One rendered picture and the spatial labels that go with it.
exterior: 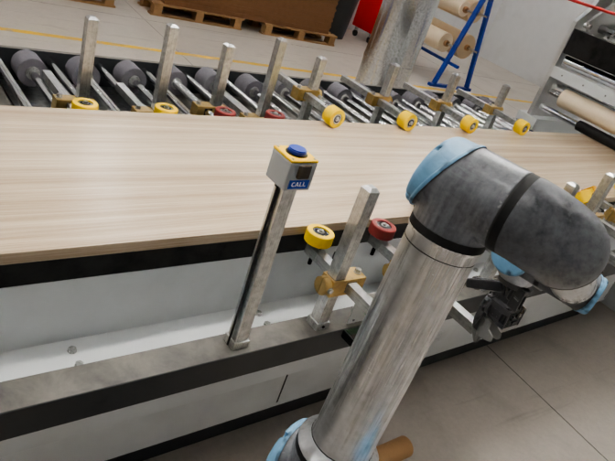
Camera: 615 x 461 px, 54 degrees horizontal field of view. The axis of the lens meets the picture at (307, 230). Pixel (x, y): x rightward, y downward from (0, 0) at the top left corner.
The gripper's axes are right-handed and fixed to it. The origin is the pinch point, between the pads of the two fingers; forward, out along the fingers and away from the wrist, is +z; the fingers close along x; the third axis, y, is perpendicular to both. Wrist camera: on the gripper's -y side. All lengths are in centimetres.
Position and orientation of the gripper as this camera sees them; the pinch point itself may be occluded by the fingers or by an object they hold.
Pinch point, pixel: (474, 336)
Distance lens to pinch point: 166.3
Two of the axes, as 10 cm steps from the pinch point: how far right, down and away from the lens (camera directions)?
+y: 5.6, 5.2, -6.4
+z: -2.8, 8.5, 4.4
